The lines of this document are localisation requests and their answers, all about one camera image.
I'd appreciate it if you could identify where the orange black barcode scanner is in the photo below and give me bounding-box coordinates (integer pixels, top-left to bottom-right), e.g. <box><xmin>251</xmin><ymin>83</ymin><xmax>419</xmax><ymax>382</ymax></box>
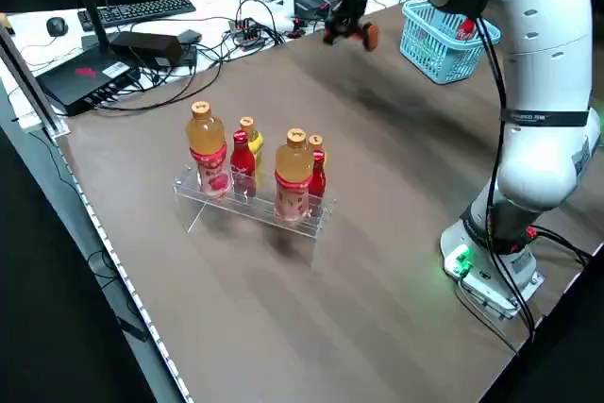
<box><xmin>322</xmin><ymin>20</ymin><xmax>379</xmax><ymax>54</ymax></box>

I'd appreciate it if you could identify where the red cola bottle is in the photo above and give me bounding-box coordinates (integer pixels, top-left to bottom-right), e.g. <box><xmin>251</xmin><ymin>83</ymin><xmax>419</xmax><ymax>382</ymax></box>
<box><xmin>453</xmin><ymin>15</ymin><xmax>478</xmax><ymax>44</ymax></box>

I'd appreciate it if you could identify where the light blue plastic basket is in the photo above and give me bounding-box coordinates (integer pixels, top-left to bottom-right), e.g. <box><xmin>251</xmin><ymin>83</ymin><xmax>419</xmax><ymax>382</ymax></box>
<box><xmin>399</xmin><ymin>0</ymin><xmax>502</xmax><ymax>87</ymax></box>

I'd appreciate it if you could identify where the grey usb hub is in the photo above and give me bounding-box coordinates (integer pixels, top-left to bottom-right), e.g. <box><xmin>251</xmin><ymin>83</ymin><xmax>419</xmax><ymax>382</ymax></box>
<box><xmin>228</xmin><ymin>17</ymin><xmax>264</xmax><ymax>44</ymax></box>

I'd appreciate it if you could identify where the small red drink bottle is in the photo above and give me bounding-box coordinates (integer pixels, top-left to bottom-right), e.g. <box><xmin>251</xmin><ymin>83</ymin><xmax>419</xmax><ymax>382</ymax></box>
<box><xmin>229</xmin><ymin>131</ymin><xmax>258</xmax><ymax>197</ymax></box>
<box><xmin>309</xmin><ymin>150</ymin><xmax>327</xmax><ymax>197</ymax></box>

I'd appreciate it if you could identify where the pink label juice bottle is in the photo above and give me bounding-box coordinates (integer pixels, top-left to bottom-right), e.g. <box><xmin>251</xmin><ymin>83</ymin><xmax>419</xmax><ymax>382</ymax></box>
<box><xmin>274</xmin><ymin>127</ymin><xmax>316</xmax><ymax>222</ymax></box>
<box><xmin>186</xmin><ymin>100</ymin><xmax>233</xmax><ymax>200</ymax></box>

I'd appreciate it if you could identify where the black power brick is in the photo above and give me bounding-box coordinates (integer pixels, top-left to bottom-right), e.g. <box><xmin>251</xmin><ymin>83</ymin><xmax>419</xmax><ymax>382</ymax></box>
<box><xmin>109</xmin><ymin>31</ymin><xmax>184</xmax><ymax>66</ymax></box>

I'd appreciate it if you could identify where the black computer keyboard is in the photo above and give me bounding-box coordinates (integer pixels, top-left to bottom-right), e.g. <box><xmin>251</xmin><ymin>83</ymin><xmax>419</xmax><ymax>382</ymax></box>
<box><xmin>76</xmin><ymin>0</ymin><xmax>197</xmax><ymax>30</ymax></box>

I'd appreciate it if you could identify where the clear acrylic bottle shelf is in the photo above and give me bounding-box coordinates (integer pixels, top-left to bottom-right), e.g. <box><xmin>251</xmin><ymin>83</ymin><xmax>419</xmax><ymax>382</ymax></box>
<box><xmin>172</xmin><ymin>162</ymin><xmax>338</xmax><ymax>242</ymax></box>

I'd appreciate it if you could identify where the black stand pole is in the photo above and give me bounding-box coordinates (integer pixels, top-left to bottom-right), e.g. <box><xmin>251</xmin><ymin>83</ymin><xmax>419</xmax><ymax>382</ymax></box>
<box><xmin>65</xmin><ymin>0</ymin><xmax>114</xmax><ymax>58</ymax></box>

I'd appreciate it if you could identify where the black box with red logo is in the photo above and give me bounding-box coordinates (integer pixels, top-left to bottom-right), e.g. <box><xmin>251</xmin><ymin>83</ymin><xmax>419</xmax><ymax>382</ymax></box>
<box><xmin>35</xmin><ymin>51</ymin><xmax>143</xmax><ymax>117</ymax></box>

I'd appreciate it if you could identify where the black computer mouse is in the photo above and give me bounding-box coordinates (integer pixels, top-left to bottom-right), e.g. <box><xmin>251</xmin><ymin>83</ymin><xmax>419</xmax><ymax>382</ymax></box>
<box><xmin>45</xmin><ymin>16</ymin><xmax>69</xmax><ymax>38</ymax></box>

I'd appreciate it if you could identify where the black arm base cable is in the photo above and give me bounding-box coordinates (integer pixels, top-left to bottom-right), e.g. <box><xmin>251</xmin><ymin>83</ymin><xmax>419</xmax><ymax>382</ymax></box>
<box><xmin>528</xmin><ymin>226</ymin><xmax>594</xmax><ymax>268</ymax></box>

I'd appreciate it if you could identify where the aluminium frame profile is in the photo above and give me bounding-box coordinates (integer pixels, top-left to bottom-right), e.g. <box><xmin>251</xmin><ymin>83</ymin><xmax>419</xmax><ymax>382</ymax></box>
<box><xmin>0</xmin><ymin>27</ymin><xmax>71</xmax><ymax>139</ymax></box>

